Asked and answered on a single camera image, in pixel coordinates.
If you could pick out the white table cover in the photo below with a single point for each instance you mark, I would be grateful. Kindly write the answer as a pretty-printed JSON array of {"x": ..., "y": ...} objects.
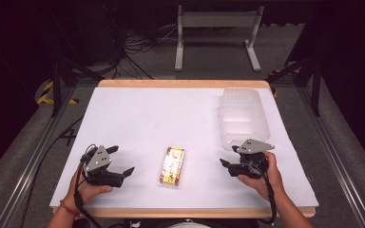
[{"x": 158, "y": 126}]

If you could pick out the yellow black hazard tape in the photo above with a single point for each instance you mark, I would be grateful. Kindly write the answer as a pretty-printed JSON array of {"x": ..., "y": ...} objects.
[{"x": 46, "y": 95}]

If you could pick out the clear plastic container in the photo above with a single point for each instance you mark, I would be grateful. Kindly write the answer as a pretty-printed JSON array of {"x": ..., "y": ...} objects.
[{"x": 244, "y": 117}]

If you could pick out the aluminium floor rail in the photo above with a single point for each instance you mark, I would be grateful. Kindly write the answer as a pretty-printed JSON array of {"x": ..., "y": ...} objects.
[
  {"x": 28, "y": 164},
  {"x": 332, "y": 155}
]

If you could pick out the person's right hand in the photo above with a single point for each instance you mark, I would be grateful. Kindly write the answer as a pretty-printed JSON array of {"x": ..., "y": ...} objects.
[{"x": 267, "y": 183}]

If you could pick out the yellow red snack packet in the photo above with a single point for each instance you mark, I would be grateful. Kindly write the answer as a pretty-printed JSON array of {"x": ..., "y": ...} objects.
[{"x": 172, "y": 166}]

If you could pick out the person's dark clothing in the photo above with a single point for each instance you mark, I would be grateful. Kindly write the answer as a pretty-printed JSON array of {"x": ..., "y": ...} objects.
[{"x": 187, "y": 223}]

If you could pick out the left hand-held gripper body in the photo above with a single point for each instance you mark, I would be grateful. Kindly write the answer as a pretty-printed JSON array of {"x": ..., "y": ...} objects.
[{"x": 99, "y": 160}]

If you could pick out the grey metal stand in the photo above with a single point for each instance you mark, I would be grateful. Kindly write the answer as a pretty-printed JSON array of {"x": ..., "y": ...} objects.
[{"x": 217, "y": 19}]

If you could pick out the black tripod stand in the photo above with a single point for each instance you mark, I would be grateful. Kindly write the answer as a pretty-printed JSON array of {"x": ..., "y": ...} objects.
[
  {"x": 57, "y": 82},
  {"x": 310, "y": 72}
]

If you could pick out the person's left hand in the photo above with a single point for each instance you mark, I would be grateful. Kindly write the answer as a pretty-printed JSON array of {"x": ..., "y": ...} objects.
[{"x": 88, "y": 191}]

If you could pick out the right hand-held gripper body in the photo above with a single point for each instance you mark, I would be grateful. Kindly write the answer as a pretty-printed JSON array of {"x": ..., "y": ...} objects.
[{"x": 252, "y": 146}]

